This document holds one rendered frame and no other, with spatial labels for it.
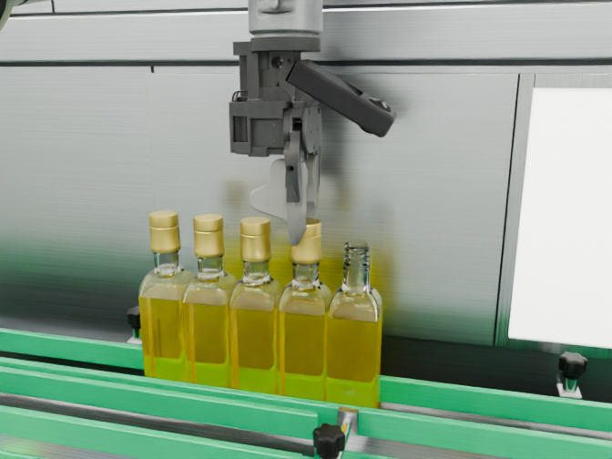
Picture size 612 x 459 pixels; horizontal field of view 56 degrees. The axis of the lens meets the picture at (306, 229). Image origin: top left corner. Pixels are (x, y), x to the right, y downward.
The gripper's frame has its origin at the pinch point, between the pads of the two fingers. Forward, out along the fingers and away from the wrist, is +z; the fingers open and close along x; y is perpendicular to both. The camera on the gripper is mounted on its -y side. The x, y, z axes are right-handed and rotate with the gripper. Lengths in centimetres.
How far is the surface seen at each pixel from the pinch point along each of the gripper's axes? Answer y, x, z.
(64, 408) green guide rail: 29.2, 5.8, 23.1
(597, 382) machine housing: -35.2, -15.4, 22.3
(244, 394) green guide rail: 6.3, 3.9, 19.0
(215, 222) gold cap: 10.2, 1.0, -0.4
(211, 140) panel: 16.0, -12.1, -8.0
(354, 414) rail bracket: -6.6, 4.9, 18.9
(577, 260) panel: -30.4, -12.6, 5.2
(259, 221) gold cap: 5.2, 0.7, -0.7
